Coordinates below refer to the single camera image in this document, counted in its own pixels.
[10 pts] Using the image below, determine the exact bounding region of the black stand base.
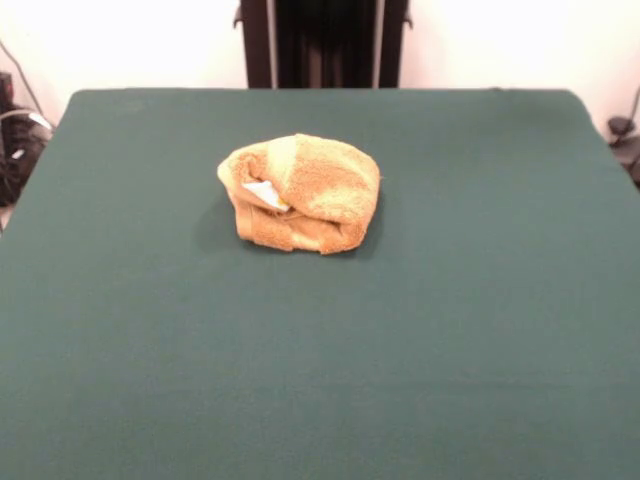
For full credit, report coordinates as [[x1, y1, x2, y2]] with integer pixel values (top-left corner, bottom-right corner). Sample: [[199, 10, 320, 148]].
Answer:
[[607, 84, 640, 189]]

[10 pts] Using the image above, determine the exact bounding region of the tan terry towel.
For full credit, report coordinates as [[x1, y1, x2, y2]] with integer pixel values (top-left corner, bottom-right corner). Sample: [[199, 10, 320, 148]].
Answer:
[[215, 132, 382, 256]]

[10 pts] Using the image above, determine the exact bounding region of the black equipment pile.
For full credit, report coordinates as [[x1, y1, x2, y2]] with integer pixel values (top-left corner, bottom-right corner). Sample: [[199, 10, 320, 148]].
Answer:
[[0, 72, 54, 209]]

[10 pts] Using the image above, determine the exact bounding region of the dark green table cloth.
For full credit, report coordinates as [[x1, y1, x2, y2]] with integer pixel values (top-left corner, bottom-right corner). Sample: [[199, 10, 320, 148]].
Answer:
[[0, 87, 640, 480]]

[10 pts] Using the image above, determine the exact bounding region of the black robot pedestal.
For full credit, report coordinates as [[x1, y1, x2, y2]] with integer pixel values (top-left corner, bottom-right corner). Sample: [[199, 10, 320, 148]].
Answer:
[[232, 0, 414, 90]]

